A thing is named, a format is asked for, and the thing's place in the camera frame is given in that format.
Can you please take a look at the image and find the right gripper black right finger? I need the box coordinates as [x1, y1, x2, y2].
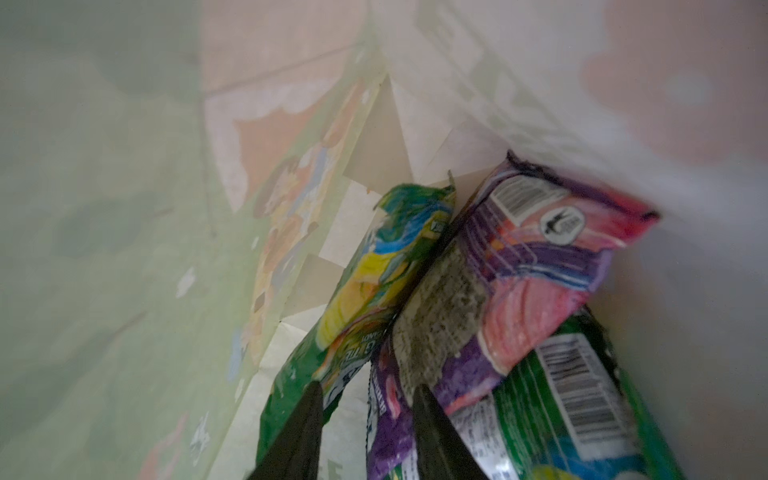
[412, 384, 488, 480]

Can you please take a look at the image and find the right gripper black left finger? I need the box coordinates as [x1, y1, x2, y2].
[247, 381, 324, 480]

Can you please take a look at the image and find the green barcode candy packet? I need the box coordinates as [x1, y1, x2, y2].
[451, 307, 684, 480]

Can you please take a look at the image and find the purple pink snack packet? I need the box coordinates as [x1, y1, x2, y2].
[366, 154, 659, 479]

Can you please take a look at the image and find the green Fox's candy packet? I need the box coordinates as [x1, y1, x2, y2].
[257, 184, 456, 459]

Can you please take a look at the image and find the white floral paper bag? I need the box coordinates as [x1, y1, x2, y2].
[1, 1, 767, 479]

